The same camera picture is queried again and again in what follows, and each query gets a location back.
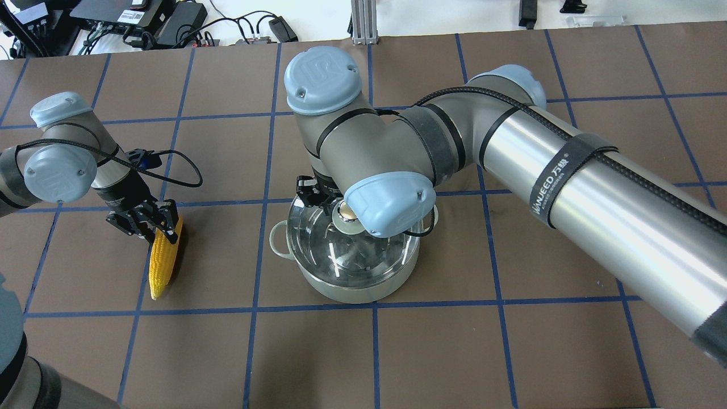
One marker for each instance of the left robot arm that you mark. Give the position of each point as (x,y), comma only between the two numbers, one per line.
(74,155)

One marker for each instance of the pale green steel pot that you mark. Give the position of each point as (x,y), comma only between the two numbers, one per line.
(349,225)

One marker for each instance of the black power brick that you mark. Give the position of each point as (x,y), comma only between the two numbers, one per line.
(282,31)

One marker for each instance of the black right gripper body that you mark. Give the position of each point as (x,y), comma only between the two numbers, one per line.
(312,196)

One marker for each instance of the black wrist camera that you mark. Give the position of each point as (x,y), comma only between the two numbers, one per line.
(143,159)

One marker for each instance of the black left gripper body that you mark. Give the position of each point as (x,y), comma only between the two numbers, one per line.
(124,195)

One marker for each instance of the aluminium frame post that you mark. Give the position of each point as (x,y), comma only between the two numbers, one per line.
(363,23)

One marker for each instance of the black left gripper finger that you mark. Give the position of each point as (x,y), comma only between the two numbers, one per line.
(142,229)
(167,221)

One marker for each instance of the black power adapter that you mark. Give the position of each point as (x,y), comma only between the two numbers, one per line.
(186,17)

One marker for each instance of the yellow corn cob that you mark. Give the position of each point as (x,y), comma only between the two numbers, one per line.
(162,260)

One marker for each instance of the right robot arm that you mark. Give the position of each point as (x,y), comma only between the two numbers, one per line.
(666,246)

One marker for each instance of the glass pot lid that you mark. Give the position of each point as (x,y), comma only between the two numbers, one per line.
(333,257)

